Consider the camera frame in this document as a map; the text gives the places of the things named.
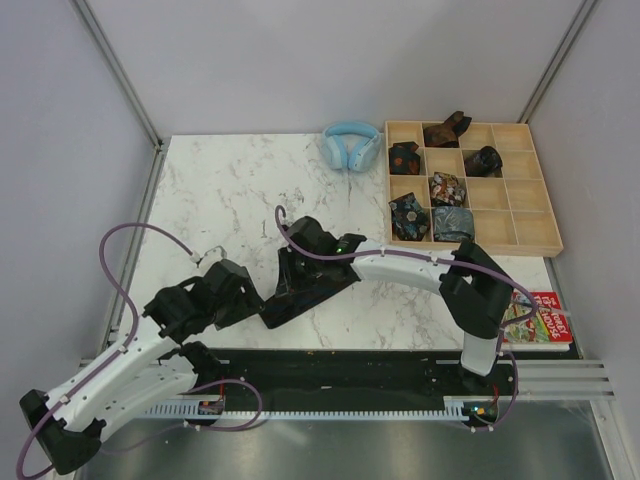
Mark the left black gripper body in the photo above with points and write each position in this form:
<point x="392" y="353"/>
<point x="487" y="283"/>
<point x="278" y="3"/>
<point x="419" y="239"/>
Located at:
<point x="230" y="312"/>

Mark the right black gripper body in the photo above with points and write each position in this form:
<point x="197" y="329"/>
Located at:
<point x="312" y="263"/>

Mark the dark blue striped tie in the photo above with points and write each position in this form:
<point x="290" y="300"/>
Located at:
<point x="275" y="314"/>

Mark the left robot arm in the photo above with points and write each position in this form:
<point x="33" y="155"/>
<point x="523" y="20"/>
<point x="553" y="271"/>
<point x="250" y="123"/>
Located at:
<point x="158" y="359"/>

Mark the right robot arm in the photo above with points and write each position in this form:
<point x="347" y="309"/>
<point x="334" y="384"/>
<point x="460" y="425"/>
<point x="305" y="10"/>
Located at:
<point x="474" y="288"/>

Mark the light blue headphones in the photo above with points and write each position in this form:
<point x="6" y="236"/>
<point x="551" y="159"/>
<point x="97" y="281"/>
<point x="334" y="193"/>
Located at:
<point x="352" y="146"/>

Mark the blue hexagon rolled tie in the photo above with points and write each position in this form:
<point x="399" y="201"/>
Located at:
<point x="409" y="220"/>

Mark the black orange-dotted rolled tie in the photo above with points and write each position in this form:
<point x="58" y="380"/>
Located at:
<point x="404" y="158"/>

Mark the grey blue rolled tie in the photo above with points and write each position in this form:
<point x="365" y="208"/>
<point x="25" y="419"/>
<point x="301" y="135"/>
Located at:
<point x="453" y="224"/>

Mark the colourful patchwork rolled tie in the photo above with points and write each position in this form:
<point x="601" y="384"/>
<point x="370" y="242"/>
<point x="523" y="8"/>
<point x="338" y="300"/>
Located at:
<point x="446" y="190"/>

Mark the brown rolled tie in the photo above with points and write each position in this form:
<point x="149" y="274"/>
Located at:
<point x="447" y="133"/>

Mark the dark glossy rolled tie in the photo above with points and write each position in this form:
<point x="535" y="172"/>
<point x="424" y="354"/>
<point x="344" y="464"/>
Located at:
<point x="483" y="162"/>

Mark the wooden compartment tray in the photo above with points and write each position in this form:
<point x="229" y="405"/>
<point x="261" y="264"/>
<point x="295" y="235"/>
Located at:
<point x="511" y="208"/>

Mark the red children's book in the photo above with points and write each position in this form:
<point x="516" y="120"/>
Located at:
<point x="547" y="331"/>

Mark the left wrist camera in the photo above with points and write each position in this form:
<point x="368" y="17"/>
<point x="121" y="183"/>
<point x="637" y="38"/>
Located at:
<point x="213" y="255"/>

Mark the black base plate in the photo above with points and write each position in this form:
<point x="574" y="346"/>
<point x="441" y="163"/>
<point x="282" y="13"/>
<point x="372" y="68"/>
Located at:
<point x="361" y="379"/>

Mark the white slotted cable duct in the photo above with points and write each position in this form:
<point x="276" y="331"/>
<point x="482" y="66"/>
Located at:
<point x="194" y="410"/>

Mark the aluminium rail frame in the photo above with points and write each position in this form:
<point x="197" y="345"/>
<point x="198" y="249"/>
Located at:
<point x="539" y="379"/>

